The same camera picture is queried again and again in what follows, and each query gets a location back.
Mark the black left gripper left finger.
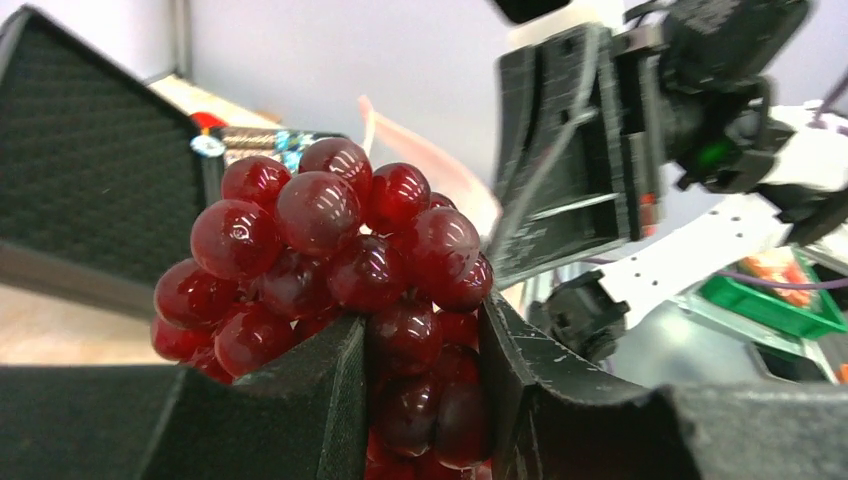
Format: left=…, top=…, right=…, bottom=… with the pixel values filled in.
left=1, top=317, right=368, bottom=479

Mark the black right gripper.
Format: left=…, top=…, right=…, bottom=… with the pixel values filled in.
left=490, top=1, right=811, bottom=288

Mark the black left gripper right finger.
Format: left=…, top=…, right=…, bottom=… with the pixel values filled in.
left=480, top=293, right=847, bottom=479

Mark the red grape bunch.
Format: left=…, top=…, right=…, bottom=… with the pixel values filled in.
left=151, top=137, right=494, bottom=479

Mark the clear zip top bag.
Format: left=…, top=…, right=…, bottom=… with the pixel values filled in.
left=358, top=95, right=502, bottom=242

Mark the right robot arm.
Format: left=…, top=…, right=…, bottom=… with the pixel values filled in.
left=486, top=1, right=847, bottom=362

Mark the green crate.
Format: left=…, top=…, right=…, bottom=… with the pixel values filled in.
left=698, top=250, right=847, bottom=340

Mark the red round object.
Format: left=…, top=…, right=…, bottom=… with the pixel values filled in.
left=189, top=111, right=229, bottom=131

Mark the open black foam case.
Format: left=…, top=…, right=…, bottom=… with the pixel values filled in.
left=1, top=5, right=225, bottom=320

